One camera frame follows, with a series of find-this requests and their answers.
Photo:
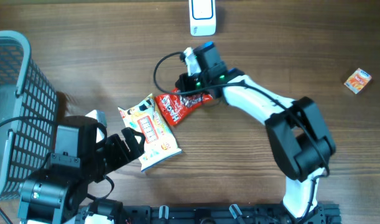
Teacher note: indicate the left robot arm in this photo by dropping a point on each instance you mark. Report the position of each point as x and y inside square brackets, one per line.
[53, 193]

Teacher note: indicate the grey plastic shopping basket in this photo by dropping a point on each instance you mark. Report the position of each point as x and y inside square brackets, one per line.
[28, 109]

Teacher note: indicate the white barcode scanner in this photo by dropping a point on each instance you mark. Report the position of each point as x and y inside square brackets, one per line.
[202, 14]

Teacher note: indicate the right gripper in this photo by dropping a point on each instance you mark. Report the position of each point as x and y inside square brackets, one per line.
[187, 84]

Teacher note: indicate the white yellow wet wipes pack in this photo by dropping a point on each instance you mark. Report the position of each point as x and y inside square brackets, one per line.
[160, 143]

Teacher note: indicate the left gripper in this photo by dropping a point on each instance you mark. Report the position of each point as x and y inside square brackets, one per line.
[123, 155]

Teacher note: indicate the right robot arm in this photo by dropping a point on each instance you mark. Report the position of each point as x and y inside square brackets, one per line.
[300, 141]

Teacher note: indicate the red candy bag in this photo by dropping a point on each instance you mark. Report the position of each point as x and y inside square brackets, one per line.
[174, 108]

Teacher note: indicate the orange tissue pack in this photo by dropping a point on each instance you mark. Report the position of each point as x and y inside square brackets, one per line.
[357, 80]

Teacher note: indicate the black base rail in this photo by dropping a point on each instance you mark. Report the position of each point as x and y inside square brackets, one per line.
[256, 214]

